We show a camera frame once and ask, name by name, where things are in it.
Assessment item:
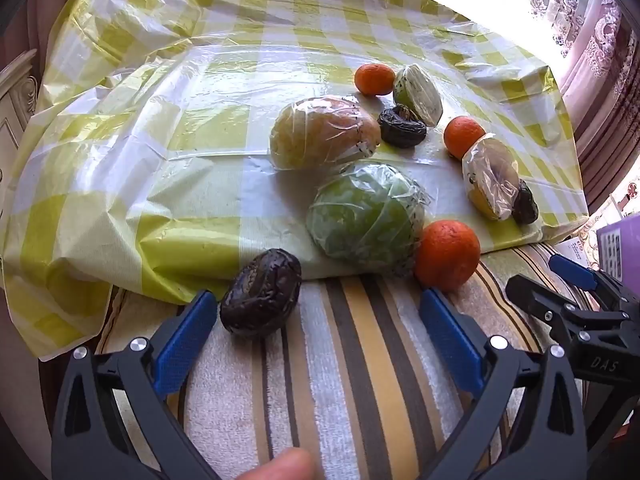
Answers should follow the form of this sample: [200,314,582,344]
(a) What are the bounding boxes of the plastic-wrapped green fruit half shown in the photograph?
[392,65,444,127]

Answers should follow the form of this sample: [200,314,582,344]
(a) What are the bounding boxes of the small orange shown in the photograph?
[443,116,487,160]
[354,63,396,97]

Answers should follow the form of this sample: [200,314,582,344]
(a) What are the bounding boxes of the plastic-wrapped yellow fruit half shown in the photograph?
[461,133,522,222]

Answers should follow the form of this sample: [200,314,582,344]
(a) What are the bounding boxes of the floral lace curtain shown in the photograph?
[480,0,640,211]

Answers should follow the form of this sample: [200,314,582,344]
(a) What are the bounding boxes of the large orange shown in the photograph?
[414,220,482,293]

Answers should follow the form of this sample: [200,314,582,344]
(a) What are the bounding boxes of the yellow checked plastic tablecloth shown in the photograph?
[0,0,591,361]

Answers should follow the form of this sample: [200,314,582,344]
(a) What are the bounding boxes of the cream carved cabinet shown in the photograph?
[0,49,42,181]

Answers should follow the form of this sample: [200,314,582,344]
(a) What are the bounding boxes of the plastic-wrapped whole green fruit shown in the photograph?
[306,161,433,268]

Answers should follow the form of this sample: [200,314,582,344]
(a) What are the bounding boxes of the small dark wrinkled passion fruit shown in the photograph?
[511,180,540,225]

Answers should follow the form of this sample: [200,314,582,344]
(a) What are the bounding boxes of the pink plain curtain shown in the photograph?
[17,0,176,66]

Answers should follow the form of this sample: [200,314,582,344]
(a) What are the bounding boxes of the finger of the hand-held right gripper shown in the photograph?
[548,254,640,321]
[505,274,630,378]

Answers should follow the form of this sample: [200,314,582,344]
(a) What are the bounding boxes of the plastic-wrapped yellow-brown mango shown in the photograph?
[270,96,382,171]

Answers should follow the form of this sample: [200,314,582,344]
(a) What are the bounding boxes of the striped towel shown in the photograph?
[95,242,601,480]

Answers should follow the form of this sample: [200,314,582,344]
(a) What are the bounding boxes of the purple box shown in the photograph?
[595,212,640,283]

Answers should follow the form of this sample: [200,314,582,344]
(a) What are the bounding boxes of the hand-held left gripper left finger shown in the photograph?
[51,289,221,480]

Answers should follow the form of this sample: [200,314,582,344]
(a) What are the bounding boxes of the person's left hand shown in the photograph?
[232,447,316,480]

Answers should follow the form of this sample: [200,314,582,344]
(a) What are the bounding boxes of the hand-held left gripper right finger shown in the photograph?
[419,287,587,480]

